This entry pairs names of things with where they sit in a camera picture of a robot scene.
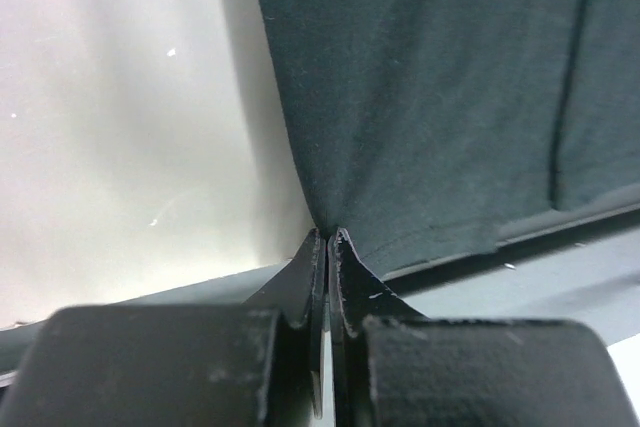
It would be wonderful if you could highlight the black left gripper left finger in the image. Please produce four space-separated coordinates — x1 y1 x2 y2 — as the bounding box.
245 229 326 420

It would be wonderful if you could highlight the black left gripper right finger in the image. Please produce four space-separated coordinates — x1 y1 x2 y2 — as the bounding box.
326 228 426 426

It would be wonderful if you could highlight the black t-shirt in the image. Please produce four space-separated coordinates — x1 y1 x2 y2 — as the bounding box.
259 0 639 274

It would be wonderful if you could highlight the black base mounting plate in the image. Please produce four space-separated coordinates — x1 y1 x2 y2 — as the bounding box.
0 181 640 388

